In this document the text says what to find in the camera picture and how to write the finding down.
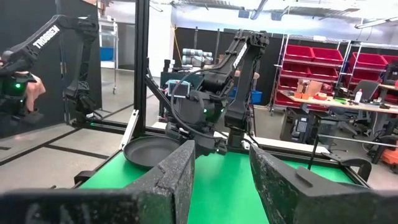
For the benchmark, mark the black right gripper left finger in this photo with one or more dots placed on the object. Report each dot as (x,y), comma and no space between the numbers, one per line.
(168,186)

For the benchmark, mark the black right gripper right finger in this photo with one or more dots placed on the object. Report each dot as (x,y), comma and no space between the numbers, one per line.
(280,186)

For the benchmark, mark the black plate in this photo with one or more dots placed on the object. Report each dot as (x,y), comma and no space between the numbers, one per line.
(146,152)

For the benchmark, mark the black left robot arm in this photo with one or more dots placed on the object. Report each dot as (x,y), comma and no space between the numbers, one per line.
(245,93)

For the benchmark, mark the green table mat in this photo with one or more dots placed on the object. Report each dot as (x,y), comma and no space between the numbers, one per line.
(224,186)

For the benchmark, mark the small light blue screen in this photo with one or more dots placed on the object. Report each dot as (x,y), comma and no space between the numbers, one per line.
(178,89)

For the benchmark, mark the black computer tower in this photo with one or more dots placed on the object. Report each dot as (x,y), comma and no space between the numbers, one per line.
(299,124)

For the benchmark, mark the blue storage bin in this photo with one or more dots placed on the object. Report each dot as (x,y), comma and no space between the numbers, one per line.
(256,97)
(106,53)

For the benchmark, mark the grey rolls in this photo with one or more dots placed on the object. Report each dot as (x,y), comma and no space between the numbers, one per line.
(197,57)

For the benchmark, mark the metal shelving rack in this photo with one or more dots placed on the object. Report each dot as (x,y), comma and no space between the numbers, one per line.
(281,77)
(345,68)

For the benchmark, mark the cardboard box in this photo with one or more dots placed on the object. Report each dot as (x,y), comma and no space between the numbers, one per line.
(309,87)

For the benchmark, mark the wooden workbench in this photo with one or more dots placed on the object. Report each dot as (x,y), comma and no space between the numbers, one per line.
(357,107)

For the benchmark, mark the red storage bin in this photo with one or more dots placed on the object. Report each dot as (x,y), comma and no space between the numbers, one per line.
(368,60)
(299,53)
(295,70)
(323,73)
(328,56)

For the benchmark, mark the white bottle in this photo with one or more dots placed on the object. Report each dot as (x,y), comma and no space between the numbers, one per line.
(358,96)

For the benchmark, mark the white metal rack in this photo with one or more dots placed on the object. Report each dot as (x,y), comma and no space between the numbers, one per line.
(115,56)

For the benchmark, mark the grey office chair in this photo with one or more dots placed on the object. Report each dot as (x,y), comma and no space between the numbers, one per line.
(368,88)

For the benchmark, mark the person's hand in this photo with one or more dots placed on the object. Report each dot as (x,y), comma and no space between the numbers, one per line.
(35,91)

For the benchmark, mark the ceiling light fixture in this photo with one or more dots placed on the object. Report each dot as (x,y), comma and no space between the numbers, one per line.
(373,22)

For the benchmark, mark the white bracket plate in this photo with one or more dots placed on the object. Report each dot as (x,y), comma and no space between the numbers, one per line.
(130,127)

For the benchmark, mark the black curved bracket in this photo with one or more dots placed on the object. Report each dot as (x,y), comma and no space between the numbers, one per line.
(354,163)

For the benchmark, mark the black aluminium table frame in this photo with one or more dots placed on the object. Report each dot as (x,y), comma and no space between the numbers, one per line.
(142,62)

